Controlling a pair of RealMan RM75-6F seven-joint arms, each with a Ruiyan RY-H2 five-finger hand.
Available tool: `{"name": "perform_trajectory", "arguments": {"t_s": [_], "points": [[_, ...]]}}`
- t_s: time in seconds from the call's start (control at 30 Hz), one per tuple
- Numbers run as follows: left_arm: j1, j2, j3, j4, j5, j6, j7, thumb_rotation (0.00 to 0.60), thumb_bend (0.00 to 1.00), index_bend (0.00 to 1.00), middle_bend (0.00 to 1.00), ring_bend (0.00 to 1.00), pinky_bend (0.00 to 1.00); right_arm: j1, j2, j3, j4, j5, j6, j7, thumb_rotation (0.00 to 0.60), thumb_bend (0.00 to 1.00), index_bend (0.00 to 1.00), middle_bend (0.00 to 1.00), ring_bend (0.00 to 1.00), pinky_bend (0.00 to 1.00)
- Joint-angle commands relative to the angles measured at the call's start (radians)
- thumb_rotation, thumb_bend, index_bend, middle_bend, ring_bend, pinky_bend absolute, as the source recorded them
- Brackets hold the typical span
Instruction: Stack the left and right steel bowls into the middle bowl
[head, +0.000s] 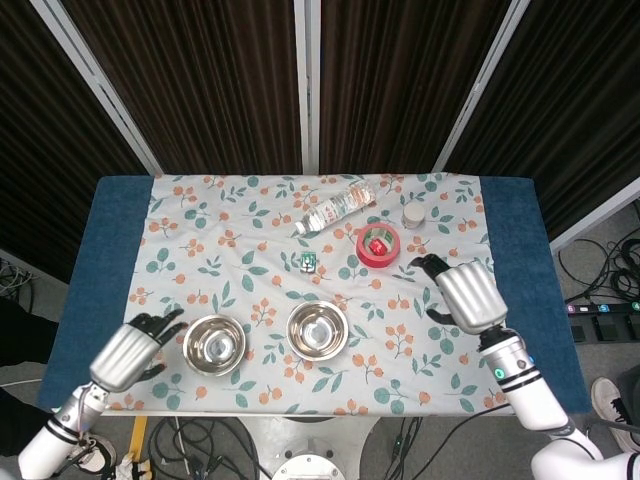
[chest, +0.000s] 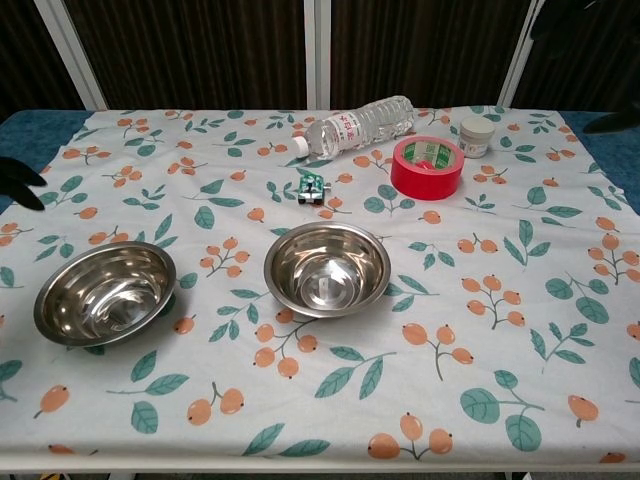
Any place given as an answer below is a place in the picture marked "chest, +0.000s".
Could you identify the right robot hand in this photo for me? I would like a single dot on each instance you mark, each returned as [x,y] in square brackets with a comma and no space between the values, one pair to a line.
[615,122]

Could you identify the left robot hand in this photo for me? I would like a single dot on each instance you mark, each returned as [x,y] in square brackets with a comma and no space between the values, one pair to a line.
[17,182]

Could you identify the dark brown partition panel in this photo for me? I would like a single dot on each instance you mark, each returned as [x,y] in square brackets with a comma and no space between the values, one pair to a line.
[425,50]
[590,75]
[200,50]
[25,50]

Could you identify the small white jar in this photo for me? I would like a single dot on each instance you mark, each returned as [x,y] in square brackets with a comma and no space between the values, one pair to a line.
[476,140]

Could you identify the red tape roll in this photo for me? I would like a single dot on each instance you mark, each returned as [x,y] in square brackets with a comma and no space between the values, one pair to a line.
[425,187]

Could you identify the clear plastic water bottle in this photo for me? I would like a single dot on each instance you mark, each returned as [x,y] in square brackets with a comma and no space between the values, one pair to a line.
[350,130]

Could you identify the small green toy car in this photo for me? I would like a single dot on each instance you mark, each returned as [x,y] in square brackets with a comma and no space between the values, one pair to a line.
[311,190]

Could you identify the floral fruit print tablecloth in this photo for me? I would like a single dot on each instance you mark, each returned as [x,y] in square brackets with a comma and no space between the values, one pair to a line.
[350,375]

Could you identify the white partition frame post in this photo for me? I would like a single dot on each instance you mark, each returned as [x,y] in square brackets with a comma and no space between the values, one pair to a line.
[311,50]
[71,50]
[520,60]

